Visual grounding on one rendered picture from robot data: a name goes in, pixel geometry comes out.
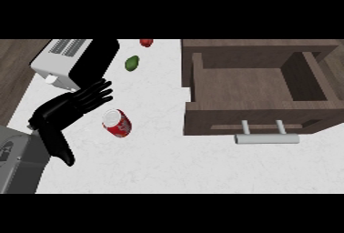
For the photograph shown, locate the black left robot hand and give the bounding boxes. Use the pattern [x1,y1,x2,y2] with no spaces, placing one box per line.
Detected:
[26,78,114,167]

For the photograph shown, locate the red soda can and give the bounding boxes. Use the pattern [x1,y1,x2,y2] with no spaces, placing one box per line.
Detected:
[100,108,134,139]

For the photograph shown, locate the brown wooden drawer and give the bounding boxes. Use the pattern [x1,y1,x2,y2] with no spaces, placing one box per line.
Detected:
[181,51,344,137]

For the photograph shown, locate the white toaster appliance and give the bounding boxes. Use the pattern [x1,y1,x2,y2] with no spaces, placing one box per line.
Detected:
[27,39,120,93]

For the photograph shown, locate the green vegetable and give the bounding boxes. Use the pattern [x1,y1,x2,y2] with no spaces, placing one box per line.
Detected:
[123,55,141,73]

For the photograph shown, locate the brown wooden cabinet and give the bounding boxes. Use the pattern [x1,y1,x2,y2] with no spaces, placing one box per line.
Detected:
[179,39,344,101]

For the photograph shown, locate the grey drawer handle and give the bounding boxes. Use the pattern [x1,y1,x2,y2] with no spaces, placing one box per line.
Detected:
[233,119,300,146]

